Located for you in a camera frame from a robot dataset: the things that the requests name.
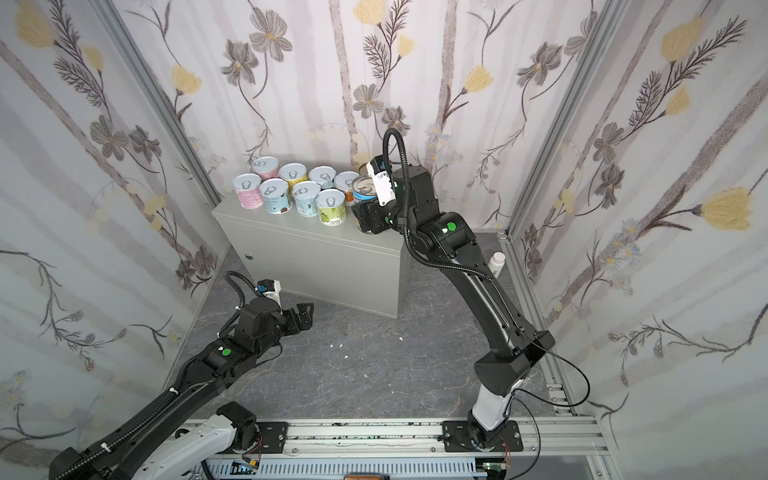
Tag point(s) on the white plastic bottle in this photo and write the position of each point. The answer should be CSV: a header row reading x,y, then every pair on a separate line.
x,y
496,263

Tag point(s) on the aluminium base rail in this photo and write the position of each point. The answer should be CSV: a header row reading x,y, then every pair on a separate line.
x,y
530,448

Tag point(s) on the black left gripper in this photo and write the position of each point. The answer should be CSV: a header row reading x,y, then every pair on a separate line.
x,y
297,317

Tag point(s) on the light blue can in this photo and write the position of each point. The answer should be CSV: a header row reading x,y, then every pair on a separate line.
x,y
324,176

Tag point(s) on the green can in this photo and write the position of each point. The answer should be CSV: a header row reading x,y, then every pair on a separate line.
x,y
331,207

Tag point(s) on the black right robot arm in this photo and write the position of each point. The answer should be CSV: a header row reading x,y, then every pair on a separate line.
x,y
406,203

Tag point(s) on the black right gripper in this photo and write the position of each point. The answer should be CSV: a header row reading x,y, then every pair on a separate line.
x,y
366,216

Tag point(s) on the grey metal cabinet counter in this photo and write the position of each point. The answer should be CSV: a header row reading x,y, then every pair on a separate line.
x,y
337,264

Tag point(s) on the yellow can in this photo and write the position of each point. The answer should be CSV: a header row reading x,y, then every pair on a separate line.
x,y
293,173

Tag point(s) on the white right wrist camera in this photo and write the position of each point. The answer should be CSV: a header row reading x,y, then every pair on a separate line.
x,y
380,173

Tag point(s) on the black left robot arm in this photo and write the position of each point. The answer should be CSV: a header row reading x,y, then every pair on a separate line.
x,y
143,448

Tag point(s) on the teal can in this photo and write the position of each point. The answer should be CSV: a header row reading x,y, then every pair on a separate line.
x,y
276,196

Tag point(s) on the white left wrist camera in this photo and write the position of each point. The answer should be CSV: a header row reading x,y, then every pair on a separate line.
x,y
270,289

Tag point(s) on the blue can silver lid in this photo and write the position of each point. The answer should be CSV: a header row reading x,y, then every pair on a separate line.
x,y
363,189

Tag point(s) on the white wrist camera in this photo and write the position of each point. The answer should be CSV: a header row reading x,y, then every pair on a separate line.
x,y
380,173
270,289

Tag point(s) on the orange can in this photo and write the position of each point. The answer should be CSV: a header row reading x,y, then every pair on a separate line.
x,y
344,182

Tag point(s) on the pink can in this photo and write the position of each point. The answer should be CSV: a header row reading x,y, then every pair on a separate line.
x,y
247,190
266,167

